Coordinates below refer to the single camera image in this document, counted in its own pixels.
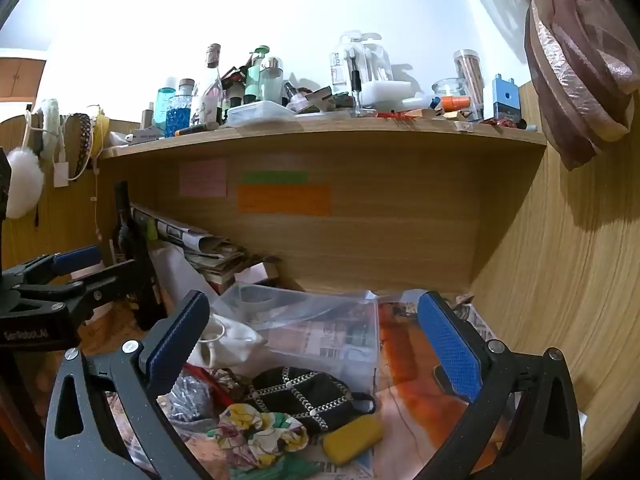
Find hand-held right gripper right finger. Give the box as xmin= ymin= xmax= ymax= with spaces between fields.
xmin=412 ymin=290 xmax=583 ymax=480

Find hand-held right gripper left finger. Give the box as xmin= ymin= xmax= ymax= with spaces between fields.
xmin=44 ymin=290 xmax=216 ymax=480

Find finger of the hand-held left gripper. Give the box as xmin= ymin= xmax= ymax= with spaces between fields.
xmin=12 ymin=259 xmax=151 ymax=322
xmin=0 ymin=246 xmax=102 ymax=290

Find white cloth mask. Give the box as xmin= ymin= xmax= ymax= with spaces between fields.
xmin=187 ymin=312 xmax=268 ymax=368

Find red cloth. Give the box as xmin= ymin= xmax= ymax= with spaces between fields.
xmin=182 ymin=365 xmax=236 ymax=396

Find silver sequin cloth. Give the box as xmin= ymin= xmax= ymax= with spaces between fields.
xmin=160 ymin=372 xmax=216 ymax=423

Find floral scrunchie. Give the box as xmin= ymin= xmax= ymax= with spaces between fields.
xmin=207 ymin=402 xmax=311 ymax=471

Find clear plastic box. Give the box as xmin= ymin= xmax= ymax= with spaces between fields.
xmin=212 ymin=282 xmax=381 ymax=386

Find green knit cloth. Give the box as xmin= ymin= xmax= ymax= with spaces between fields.
xmin=260 ymin=452 xmax=321 ymax=480

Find dark wine bottle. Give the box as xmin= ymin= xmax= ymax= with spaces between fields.
xmin=112 ymin=181 xmax=168 ymax=331

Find newspaper-print paper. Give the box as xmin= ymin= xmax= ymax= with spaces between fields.
xmin=375 ymin=290 xmax=586 ymax=480

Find white fluffy earmuffs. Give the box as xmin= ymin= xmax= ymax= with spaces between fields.
xmin=5 ymin=99 xmax=63 ymax=220

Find stack of newspapers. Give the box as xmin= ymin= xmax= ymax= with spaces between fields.
xmin=131 ymin=204 xmax=246 ymax=286

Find white card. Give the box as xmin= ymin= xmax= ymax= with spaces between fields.
xmin=235 ymin=262 xmax=281 ymax=286

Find black patterned headband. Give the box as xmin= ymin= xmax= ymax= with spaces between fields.
xmin=65 ymin=112 xmax=96 ymax=181

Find yellow headband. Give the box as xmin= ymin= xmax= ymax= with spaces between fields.
xmin=87 ymin=105 xmax=112 ymax=161

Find yellow oblong case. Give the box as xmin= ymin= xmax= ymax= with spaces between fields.
xmin=322 ymin=414 xmax=385 ymax=461

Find pink sticky note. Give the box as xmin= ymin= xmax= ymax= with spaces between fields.
xmin=179 ymin=160 xmax=228 ymax=197

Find white box red label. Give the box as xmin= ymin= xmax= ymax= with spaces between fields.
xmin=125 ymin=129 xmax=166 ymax=146

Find brown pen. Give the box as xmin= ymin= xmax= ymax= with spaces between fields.
xmin=174 ymin=122 xmax=221 ymax=137

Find orange sticky note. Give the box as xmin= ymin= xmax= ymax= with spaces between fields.
xmin=237 ymin=185 xmax=332 ymax=217

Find teal liquid plastic bottle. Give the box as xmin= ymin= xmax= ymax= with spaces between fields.
xmin=154 ymin=77 xmax=178 ymax=131

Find blue-filled glass bottle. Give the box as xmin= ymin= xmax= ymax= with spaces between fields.
xmin=166 ymin=78 xmax=197 ymax=133

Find green sticky note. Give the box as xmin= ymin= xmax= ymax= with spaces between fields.
xmin=242 ymin=171 xmax=309 ymax=185

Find clear illustrated glass bottle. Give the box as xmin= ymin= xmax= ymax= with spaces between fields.
xmin=192 ymin=43 xmax=224 ymax=126

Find clear lidded plastic case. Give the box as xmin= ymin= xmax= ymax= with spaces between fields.
xmin=227 ymin=101 xmax=297 ymax=127

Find wooden shelf board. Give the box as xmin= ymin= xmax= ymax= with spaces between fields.
xmin=97 ymin=110 xmax=548 ymax=161

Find mint green pump bottle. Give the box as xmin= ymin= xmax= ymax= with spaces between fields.
xmin=244 ymin=46 xmax=271 ymax=103

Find clear jar silver lid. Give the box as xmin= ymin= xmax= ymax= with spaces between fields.
xmin=260 ymin=57 xmax=286 ymax=103

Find short glass jar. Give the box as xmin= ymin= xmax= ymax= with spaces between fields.
xmin=431 ymin=78 xmax=468 ymax=111

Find white foam block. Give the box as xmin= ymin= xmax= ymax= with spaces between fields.
xmin=360 ymin=80 xmax=426 ymax=109

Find tall clear straw jar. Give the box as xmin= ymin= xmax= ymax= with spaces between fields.
xmin=453 ymin=49 xmax=486 ymax=121

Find pile of small cosmetics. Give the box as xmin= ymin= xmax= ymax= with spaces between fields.
xmin=285 ymin=80 xmax=351 ymax=113

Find clear plastic package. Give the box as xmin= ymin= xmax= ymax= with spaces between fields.
xmin=360 ymin=32 xmax=393 ymax=83

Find pink curtain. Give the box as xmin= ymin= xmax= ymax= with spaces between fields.
xmin=435 ymin=0 xmax=638 ymax=171

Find thin beige cord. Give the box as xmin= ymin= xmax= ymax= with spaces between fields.
xmin=91 ymin=167 xmax=103 ymax=241

